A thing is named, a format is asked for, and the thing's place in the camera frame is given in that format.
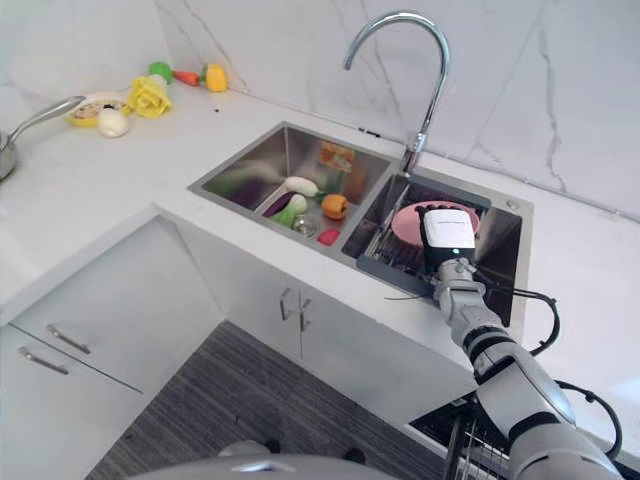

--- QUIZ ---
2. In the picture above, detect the pink plate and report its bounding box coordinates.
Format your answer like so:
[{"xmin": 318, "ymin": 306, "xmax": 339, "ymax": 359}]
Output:
[{"xmin": 391, "ymin": 201, "xmax": 484, "ymax": 249}]

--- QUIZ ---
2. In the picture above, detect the grey robot body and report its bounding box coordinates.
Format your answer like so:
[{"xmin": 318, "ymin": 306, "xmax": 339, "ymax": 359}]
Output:
[{"xmin": 130, "ymin": 439, "xmax": 416, "ymax": 480}]

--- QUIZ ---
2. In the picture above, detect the white drawer cabinet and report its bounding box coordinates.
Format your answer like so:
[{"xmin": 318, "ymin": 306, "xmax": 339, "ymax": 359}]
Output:
[{"xmin": 0, "ymin": 202, "xmax": 224, "ymax": 480}]

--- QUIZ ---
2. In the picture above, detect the orange toy bell pepper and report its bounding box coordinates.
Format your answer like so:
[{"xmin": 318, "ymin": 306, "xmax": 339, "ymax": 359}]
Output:
[{"xmin": 321, "ymin": 193, "xmax": 349, "ymax": 220}]

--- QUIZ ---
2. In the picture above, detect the stainless steel pot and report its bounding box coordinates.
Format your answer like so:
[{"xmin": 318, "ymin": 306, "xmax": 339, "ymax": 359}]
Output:
[{"xmin": 0, "ymin": 95, "xmax": 86, "ymax": 182}]

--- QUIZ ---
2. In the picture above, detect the white toy garlic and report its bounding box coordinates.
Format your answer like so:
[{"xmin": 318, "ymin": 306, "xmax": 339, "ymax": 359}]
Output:
[{"xmin": 97, "ymin": 108, "xmax": 129, "ymax": 139}]

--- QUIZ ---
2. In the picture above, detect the green toy vegetable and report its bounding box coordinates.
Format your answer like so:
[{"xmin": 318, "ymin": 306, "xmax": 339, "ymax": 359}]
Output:
[{"xmin": 148, "ymin": 60, "xmax": 175, "ymax": 87}]

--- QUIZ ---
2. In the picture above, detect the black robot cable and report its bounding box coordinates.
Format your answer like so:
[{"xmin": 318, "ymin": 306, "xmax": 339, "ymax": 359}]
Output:
[{"xmin": 384, "ymin": 272, "xmax": 624, "ymax": 459}]

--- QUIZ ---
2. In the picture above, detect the purple toy eggplant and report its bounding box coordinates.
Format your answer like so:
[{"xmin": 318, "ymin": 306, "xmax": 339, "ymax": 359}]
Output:
[{"xmin": 261, "ymin": 193, "xmax": 296, "ymax": 219}]

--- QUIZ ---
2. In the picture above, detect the dark grey dish rack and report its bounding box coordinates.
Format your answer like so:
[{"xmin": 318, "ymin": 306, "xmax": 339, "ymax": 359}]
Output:
[{"xmin": 355, "ymin": 167, "xmax": 493, "ymax": 296}]

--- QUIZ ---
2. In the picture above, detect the yellow toy cabbage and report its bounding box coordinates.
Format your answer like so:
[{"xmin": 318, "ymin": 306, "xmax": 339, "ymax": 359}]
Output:
[{"xmin": 126, "ymin": 75, "xmax": 173, "ymax": 120}]

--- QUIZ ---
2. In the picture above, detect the yellow bowl with food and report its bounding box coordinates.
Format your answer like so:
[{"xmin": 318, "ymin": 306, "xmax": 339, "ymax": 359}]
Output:
[{"xmin": 66, "ymin": 91, "xmax": 134, "ymax": 128}]

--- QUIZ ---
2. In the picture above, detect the stainless steel double sink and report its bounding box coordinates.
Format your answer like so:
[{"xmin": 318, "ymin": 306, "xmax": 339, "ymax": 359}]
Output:
[{"xmin": 186, "ymin": 120, "xmax": 535, "ymax": 330}]

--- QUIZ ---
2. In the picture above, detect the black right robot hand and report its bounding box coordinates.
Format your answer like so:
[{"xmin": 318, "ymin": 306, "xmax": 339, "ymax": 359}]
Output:
[{"xmin": 411, "ymin": 200, "xmax": 481, "ymax": 274}]

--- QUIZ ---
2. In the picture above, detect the white sink cabinet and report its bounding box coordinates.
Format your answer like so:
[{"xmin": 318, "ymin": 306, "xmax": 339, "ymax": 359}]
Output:
[{"xmin": 172, "ymin": 217, "xmax": 477, "ymax": 429}]

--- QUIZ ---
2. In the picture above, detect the white toy radish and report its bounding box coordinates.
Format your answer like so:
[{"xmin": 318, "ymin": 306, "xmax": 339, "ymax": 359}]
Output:
[{"xmin": 284, "ymin": 176, "xmax": 320, "ymax": 196}]

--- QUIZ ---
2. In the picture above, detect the chrome gooseneck faucet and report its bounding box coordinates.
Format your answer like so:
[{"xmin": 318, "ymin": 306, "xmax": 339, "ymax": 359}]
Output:
[{"xmin": 342, "ymin": 11, "xmax": 451, "ymax": 179}]

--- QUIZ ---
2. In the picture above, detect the silver drawer handle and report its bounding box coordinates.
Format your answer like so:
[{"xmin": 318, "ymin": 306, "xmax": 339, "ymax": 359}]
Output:
[
  {"xmin": 18, "ymin": 346, "xmax": 70, "ymax": 376},
  {"xmin": 46, "ymin": 324, "xmax": 92, "ymax": 355}
]

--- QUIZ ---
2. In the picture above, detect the sink drain strainer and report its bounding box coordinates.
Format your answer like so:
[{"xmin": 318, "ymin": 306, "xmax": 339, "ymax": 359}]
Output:
[{"xmin": 291, "ymin": 212, "xmax": 321, "ymax": 237}]

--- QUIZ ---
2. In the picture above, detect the orange sticker label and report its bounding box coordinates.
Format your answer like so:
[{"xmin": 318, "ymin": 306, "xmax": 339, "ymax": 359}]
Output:
[{"xmin": 320, "ymin": 141, "xmax": 355, "ymax": 174}]

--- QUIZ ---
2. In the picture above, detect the green toy bok choy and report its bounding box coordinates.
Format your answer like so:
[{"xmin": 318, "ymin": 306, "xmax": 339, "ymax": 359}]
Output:
[{"xmin": 271, "ymin": 193, "xmax": 308, "ymax": 227}]

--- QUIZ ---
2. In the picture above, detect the yellow toy bell pepper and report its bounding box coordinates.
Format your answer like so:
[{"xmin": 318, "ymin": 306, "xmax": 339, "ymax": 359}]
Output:
[{"xmin": 199, "ymin": 63, "xmax": 230, "ymax": 93}]

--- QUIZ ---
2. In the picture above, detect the open dishwasher rack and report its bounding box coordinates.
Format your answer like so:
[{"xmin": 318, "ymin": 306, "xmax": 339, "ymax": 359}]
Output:
[{"xmin": 408, "ymin": 390, "xmax": 519, "ymax": 480}]

